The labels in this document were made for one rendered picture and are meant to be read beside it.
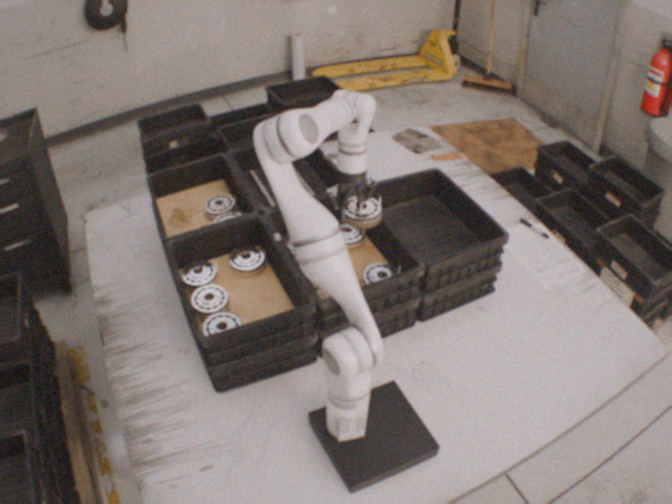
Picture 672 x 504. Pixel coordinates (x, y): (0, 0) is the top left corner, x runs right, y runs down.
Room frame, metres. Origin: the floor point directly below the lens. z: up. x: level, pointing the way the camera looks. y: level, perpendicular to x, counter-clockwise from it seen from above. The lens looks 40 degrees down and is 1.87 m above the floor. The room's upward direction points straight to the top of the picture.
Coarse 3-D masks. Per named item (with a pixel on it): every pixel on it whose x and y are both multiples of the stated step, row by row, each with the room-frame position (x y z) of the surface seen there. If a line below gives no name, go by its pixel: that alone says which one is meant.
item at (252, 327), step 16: (224, 224) 1.22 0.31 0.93; (176, 240) 1.15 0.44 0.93; (272, 240) 1.15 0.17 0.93; (176, 272) 1.02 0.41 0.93; (304, 288) 0.97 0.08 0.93; (192, 320) 0.85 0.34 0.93; (256, 320) 0.86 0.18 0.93; (272, 320) 0.86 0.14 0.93; (288, 320) 0.88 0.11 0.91; (208, 336) 0.80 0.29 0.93; (224, 336) 0.81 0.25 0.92; (240, 336) 0.83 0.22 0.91
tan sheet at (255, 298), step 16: (224, 256) 1.20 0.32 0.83; (224, 272) 1.13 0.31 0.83; (272, 272) 1.13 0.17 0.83; (224, 288) 1.07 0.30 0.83; (240, 288) 1.07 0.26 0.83; (256, 288) 1.07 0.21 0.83; (272, 288) 1.07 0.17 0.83; (240, 304) 1.01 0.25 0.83; (256, 304) 1.01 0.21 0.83; (272, 304) 1.01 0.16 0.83; (288, 304) 1.01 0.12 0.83; (240, 320) 0.95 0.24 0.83
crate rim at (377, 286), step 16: (336, 192) 1.37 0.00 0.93; (272, 224) 1.22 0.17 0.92; (384, 224) 1.22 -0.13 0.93; (400, 240) 1.15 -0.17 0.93; (288, 256) 1.08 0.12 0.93; (416, 256) 1.08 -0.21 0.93; (416, 272) 1.03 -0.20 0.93; (368, 288) 0.97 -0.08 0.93; (384, 288) 0.99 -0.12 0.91; (320, 304) 0.92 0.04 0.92; (336, 304) 0.93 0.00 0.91
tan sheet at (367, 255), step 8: (368, 240) 1.27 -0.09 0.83; (360, 248) 1.23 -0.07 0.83; (368, 248) 1.23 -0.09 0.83; (352, 256) 1.20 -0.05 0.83; (360, 256) 1.20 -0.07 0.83; (368, 256) 1.20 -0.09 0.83; (376, 256) 1.20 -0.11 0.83; (352, 264) 1.16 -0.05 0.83; (360, 264) 1.16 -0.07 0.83; (368, 264) 1.16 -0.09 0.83; (360, 272) 1.13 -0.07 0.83; (360, 280) 1.10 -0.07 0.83
